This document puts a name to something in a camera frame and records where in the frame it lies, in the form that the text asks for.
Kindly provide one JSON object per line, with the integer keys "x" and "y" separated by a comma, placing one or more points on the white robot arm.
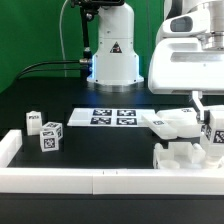
{"x": 115, "y": 64}

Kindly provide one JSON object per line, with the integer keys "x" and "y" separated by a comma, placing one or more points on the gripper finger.
{"x": 196, "y": 97}

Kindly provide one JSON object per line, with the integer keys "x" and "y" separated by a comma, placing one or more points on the white chair seat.
{"x": 184, "y": 155}

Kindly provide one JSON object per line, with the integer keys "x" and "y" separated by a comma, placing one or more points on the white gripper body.
{"x": 189, "y": 55}

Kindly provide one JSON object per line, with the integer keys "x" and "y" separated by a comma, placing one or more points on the white chair back piece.
{"x": 183, "y": 120}

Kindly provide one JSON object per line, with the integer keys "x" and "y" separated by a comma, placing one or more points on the white U-shaped fence wall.
{"x": 99, "y": 181}

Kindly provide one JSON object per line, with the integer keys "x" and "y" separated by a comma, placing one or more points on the white marker tag sheet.
{"x": 106, "y": 117}

